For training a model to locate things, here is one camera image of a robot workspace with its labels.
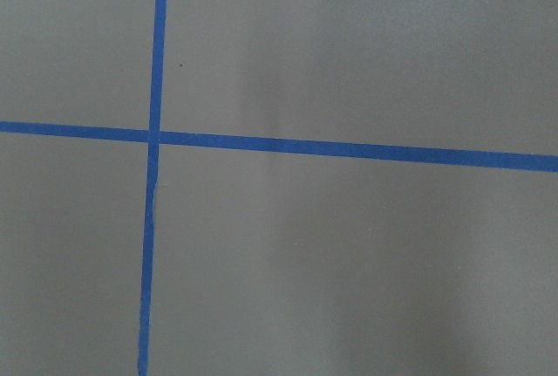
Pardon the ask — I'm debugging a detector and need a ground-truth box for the brown paper table mat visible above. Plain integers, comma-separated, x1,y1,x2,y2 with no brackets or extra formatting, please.
1,0,557,375

